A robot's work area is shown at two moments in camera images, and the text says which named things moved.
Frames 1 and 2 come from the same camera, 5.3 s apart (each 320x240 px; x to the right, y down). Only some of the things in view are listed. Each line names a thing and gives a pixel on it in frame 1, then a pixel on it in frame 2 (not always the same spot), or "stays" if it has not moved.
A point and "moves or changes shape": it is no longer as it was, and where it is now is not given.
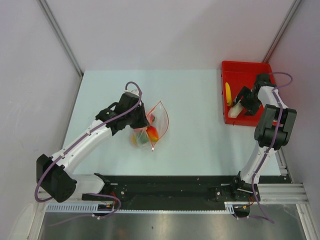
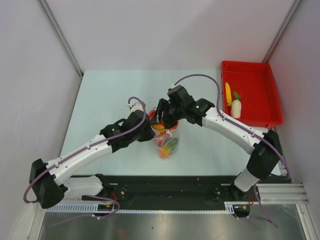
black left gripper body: x=137 y=119 to x=145 y=134
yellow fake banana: x=228 y=94 stays
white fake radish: x=234 y=111 stays
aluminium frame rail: x=282 y=193 stays
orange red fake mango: x=152 y=133 moves or changes shape
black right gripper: x=252 y=109 to x=163 y=106
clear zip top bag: x=158 y=119 moves or changes shape
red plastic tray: x=238 y=74 stays
